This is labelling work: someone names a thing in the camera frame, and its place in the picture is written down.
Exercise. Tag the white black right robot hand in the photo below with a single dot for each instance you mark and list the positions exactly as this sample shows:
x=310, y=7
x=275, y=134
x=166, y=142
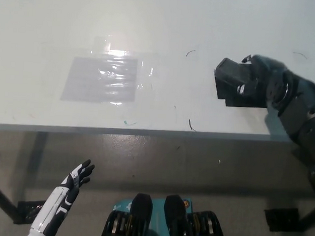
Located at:
x=261, y=76

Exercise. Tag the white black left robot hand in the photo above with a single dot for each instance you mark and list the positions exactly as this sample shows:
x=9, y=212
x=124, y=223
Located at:
x=59, y=200

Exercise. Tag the dark grey whiteboard eraser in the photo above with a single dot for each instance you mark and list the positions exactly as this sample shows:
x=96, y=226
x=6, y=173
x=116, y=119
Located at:
x=229, y=74

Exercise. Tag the black tape spot marking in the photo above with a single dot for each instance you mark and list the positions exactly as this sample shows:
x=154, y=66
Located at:
x=244, y=104

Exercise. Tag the black table leg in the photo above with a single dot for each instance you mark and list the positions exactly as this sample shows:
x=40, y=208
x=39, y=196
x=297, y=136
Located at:
x=311, y=218
x=0, y=192

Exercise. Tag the clear plastic film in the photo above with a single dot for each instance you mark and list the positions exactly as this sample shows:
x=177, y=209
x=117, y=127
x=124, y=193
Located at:
x=145, y=70

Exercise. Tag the grey taped plastic sheet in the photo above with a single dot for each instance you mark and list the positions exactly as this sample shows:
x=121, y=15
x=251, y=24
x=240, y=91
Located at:
x=82, y=84

